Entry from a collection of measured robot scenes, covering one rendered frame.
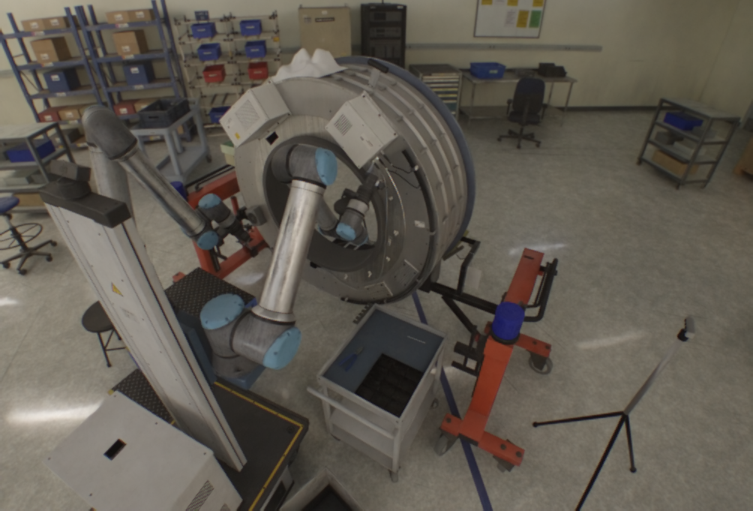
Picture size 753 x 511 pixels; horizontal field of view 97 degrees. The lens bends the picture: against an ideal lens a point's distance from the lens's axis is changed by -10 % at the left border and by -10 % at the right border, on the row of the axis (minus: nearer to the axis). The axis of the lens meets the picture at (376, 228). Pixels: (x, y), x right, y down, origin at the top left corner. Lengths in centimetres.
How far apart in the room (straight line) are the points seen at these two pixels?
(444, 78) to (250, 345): 570
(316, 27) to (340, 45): 46
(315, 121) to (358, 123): 36
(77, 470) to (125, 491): 22
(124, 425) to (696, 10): 1070
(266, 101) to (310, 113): 22
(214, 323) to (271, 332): 19
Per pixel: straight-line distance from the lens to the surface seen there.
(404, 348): 198
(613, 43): 922
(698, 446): 311
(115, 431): 183
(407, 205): 178
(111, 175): 164
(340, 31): 645
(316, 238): 245
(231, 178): 304
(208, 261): 311
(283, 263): 121
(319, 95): 184
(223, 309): 134
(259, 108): 190
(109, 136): 147
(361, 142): 162
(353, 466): 240
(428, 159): 175
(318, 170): 120
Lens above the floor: 223
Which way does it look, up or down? 34 degrees down
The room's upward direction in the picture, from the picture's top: straight up
